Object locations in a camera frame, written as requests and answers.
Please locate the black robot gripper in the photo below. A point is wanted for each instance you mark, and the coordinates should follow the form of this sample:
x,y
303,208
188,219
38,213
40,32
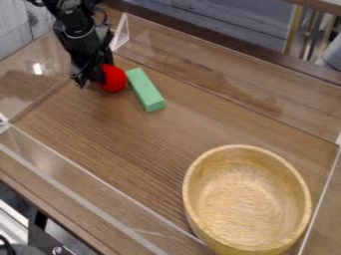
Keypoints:
x,y
89,52

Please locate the red toy strawberry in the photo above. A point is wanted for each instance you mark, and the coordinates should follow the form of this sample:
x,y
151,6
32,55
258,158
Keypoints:
x,y
115,78

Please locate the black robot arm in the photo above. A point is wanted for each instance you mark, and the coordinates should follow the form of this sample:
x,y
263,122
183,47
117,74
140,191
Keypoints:
x,y
83,31

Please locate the green rectangular block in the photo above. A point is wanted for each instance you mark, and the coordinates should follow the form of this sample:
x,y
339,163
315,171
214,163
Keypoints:
x,y
145,91

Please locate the round wooden bowl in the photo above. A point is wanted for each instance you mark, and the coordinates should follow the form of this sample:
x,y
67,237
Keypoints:
x,y
246,201

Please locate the clear acrylic tray enclosure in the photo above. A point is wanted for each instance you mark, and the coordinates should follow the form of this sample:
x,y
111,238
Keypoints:
x,y
100,164

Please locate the gold metal chair frame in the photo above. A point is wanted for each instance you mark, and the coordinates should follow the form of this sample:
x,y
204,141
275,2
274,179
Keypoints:
x,y
309,33

